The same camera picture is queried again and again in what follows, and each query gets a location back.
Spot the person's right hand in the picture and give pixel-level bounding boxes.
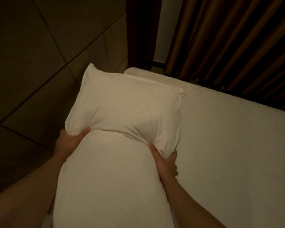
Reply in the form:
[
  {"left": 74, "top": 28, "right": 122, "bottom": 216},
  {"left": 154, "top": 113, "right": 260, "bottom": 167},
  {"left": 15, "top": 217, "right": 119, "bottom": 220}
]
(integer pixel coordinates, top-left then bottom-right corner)
[{"left": 148, "top": 143, "right": 179, "bottom": 181}]

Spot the person's left hand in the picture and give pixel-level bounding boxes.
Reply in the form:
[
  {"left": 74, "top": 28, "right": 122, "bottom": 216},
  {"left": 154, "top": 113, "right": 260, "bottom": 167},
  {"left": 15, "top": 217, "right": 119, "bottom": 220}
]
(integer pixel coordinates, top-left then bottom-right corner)
[{"left": 54, "top": 127, "right": 92, "bottom": 159}]

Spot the white pillow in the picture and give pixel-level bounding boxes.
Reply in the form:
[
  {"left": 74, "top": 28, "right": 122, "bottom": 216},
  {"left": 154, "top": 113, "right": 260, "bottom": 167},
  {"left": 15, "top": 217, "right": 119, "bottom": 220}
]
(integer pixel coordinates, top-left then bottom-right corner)
[{"left": 46, "top": 63, "right": 187, "bottom": 228}]

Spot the person's right forearm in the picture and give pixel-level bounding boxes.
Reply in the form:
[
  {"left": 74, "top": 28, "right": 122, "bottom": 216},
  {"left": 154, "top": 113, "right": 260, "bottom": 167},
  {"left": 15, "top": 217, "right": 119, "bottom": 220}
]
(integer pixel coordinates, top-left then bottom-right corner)
[{"left": 159, "top": 176, "right": 226, "bottom": 228}]

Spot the person's left forearm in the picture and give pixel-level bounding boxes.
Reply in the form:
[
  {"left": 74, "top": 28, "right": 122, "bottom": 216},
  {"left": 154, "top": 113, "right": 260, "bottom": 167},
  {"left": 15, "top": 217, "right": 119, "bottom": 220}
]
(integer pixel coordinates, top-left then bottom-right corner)
[{"left": 0, "top": 153, "right": 67, "bottom": 228}]

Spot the white bed mattress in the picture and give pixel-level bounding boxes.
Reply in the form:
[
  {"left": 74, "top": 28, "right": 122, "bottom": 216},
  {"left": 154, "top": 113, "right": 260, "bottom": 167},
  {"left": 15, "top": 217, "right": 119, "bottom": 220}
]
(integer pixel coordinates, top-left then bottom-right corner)
[{"left": 123, "top": 67, "right": 285, "bottom": 228}]

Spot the brown curtain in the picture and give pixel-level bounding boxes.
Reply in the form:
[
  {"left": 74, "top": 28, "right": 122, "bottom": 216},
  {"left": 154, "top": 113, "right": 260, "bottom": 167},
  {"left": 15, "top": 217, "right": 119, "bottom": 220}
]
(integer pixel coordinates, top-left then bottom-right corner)
[{"left": 164, "top": 0, "right": 285, "bottom": 105}]

